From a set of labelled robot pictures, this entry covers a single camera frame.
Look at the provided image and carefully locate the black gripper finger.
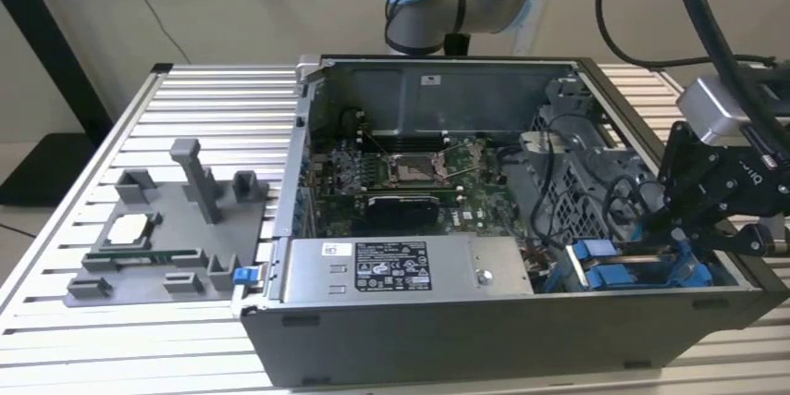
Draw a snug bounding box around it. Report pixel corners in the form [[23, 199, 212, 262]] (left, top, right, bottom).
[[634, 120, 737, 249], [675, 202, 771, 258]]

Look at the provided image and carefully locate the black looped disk wire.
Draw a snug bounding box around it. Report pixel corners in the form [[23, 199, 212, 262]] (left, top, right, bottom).
[[603, 171, 667, 241]]

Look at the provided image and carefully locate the hard disk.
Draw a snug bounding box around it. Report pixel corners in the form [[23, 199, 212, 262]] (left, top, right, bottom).
[[567, 237, 717, 292]]

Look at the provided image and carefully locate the blue and grey disk bay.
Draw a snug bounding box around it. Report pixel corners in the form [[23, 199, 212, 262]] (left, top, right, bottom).
[[564, 228, 742, 294]]

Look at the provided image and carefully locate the perforated metal drive cage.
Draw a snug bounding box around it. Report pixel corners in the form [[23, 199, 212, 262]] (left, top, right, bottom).
[[518, 78, 666, 248]]

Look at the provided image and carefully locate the green motherboard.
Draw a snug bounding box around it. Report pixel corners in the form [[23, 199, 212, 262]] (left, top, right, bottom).
[[304, 133, 538, 241]]

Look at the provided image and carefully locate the metal socket cover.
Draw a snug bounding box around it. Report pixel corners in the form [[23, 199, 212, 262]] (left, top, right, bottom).
[[436, 142, 488, 179]]

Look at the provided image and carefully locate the CPU socket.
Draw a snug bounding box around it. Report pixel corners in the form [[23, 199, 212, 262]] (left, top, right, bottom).
[[386, 152, 446, 188]]

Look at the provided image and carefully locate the black graphics card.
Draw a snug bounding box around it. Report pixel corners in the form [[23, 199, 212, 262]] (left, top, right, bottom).
[[320, 189, 464, 233]]

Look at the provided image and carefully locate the black open PC case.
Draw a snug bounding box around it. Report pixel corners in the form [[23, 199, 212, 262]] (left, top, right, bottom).
[[231, 53, 790, 389]]

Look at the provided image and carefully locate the silver power supply box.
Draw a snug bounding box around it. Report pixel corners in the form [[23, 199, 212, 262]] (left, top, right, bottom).
[[278, 235, 535, 300]]

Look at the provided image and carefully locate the grey parts rack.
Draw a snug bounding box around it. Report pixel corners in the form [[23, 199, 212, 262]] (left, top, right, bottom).
[[63, 137, 272, 309]]

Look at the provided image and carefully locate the green RAM stick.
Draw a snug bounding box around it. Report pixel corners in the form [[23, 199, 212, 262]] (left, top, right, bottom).
[[91, 250, 208, 265]]

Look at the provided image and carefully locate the silver CPU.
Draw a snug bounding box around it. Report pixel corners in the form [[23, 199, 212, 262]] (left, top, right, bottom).
[[105, 214, 155, 247]]

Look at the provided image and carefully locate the black stand with base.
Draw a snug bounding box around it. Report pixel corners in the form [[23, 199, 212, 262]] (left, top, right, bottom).
[[0, 0, 119, 207]]

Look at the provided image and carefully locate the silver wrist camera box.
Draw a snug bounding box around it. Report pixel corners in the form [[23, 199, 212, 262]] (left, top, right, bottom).
[[675, 76, 759, 142]]

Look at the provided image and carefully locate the long black case wire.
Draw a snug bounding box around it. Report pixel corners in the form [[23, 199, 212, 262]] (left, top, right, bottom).
[[530, 112, 612, 248]]

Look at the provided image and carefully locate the thick black cable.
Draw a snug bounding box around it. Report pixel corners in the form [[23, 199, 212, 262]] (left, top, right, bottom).
[[669, 0, 790, 169]]

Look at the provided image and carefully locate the thin black cable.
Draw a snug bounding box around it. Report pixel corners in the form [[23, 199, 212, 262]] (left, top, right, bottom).
[[594, 0, 777, 70]]

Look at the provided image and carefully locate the thin wire locking lever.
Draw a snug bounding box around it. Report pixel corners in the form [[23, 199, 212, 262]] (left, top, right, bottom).
[[363, 129, 394, 158]]

